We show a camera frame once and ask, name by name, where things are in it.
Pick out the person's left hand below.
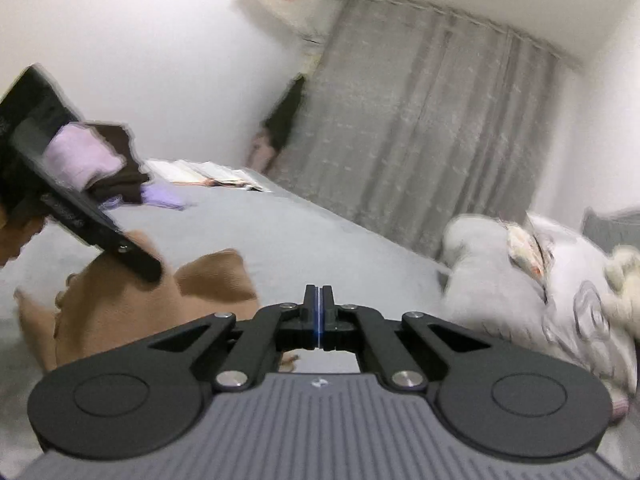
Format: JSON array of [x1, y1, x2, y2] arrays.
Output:
[[0, 208, 46, 268]]

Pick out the grey patterned curtain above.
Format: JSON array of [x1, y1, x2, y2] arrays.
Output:
[[269, 0, 562, 257]]

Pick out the dark hanging garment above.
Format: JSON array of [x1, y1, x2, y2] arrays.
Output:
[[262, 74, 306, 152]]

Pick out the light purple knit garment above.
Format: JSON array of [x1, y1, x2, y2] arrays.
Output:
[[42, 122, 125, 191]]

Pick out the open books and papers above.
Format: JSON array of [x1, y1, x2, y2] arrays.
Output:
[[144, 159, 268, 192]]

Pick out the floral patterned cloth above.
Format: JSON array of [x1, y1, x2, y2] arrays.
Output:
[[506, 222, 548, 284]]

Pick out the brown knit sweater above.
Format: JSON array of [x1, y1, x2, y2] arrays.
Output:
[[14, 249, 259, 373]]

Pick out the white pillow with swirl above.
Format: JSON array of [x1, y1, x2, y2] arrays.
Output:
[[527, 214, 638, 396]]

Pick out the cream plush toy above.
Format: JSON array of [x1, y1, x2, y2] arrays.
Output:
[[602, 245, 640, 339]]

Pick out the pink hanging garment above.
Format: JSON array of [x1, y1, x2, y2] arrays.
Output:
[[245, 129, 278, 174]]

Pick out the grey folded duvet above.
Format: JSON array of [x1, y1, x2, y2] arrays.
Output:
[[439, 212, 633, 411]]

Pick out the grey bed sheet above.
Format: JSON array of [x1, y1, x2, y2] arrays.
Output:
[[1, 183, 444, 478]]

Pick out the violet folded cloth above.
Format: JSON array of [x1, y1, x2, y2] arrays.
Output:
[[98, 182, 194, 211]]

